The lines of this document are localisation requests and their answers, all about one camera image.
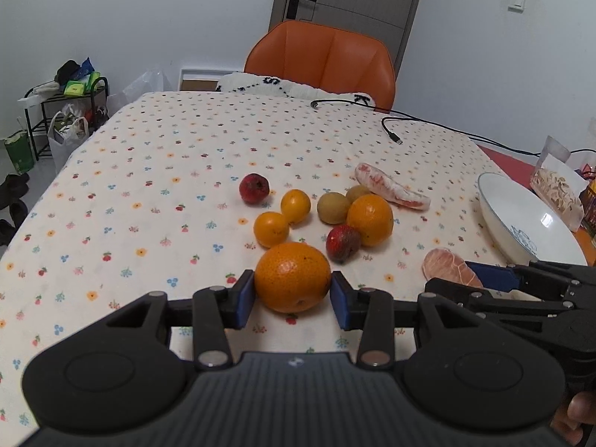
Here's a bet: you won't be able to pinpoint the dark red plum front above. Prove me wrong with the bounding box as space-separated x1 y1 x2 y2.
325 224 362 262

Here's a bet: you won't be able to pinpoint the dark red plum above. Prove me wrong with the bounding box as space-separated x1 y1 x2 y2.
238 174 270 205
325 224 362 262

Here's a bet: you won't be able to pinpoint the large orange front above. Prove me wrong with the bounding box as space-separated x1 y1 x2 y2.
254 242 332 314

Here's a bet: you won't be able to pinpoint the large orange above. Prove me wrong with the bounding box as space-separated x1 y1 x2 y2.
254 242 332 314
346 194 394 247

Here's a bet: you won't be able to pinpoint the peeled pomelo half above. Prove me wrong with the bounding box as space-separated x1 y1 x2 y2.
421 248 483 289

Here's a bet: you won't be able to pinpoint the small tangerine front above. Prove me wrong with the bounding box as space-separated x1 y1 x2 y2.
253 212 290 248

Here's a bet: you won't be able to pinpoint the small tangerine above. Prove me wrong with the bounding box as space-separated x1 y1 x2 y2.
281 189 311 226
253 212 290 248

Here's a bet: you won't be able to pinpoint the person's right hand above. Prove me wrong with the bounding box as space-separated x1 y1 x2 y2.
551 391 596 446

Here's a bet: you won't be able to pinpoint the white ceramic plate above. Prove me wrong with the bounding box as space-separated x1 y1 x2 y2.
477 172 587 265

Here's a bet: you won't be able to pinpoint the green kiwi front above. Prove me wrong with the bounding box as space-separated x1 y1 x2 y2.
317 192 352 225

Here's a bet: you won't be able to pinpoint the green kiwi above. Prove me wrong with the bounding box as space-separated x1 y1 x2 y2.
317 192 352 225
345 185 371 203

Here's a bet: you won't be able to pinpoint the nougat snack bag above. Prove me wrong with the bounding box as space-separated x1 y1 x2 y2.
529 135 588 232

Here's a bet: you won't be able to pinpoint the green kiwi rear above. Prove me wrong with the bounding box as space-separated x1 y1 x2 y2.
345 185 371 203

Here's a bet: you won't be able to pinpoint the floral tablecloth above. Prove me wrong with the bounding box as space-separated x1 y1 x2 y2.
1 93 504 446

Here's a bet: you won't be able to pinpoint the dark red plum left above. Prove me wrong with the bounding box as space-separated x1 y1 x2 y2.
238 174 270 205

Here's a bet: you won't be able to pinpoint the peeled pomelo wedge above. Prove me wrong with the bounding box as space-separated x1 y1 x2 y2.
355 162 430 211

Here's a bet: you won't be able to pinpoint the orange red table mat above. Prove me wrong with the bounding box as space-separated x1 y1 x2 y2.
479 144 595 265

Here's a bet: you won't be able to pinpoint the white fluffy cushion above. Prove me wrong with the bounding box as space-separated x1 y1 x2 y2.
216 72 376 107

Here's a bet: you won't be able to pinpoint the white plastic bag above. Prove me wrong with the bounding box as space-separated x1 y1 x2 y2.
47 104 90 174

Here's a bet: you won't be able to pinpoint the black shoes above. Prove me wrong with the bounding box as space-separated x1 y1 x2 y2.
0 172 29 246

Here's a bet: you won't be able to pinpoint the clear plastic bag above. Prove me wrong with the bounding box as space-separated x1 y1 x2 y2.
106 68 173 115

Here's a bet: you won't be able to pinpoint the black metal shelf rack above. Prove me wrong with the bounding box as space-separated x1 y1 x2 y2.
19 76 110 162

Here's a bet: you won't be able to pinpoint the green paper bag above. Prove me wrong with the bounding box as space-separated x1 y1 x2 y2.
3 130 34 175

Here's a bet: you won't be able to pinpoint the orange leather chair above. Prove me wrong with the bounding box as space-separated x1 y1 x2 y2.
244 20 396 108

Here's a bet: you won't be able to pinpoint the black usb cable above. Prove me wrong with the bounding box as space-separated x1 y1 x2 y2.
381 112 543 156

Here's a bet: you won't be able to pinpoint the black cable on cushion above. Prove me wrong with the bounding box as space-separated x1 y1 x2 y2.
309 98 388 114

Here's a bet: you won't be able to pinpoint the white wall switch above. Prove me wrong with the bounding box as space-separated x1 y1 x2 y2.
507 0 528 13

